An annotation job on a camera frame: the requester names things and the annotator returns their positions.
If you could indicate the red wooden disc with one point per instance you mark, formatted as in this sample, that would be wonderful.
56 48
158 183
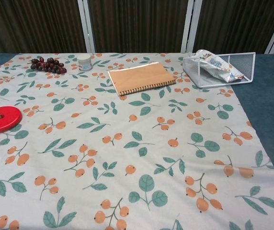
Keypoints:
5 119

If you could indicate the crumpled white snack bag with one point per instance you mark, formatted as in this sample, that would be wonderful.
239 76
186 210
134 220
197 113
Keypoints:
217 64

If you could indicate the floral print tablecloth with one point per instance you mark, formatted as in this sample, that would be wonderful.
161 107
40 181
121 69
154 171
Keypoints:
103 155

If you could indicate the brown spiral notebook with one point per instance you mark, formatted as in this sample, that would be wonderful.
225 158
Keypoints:
140 76

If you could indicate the dark red grape bunch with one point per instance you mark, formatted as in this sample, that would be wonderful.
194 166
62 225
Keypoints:
47 64

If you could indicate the small white jar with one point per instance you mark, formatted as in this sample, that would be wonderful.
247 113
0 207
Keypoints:
84 62

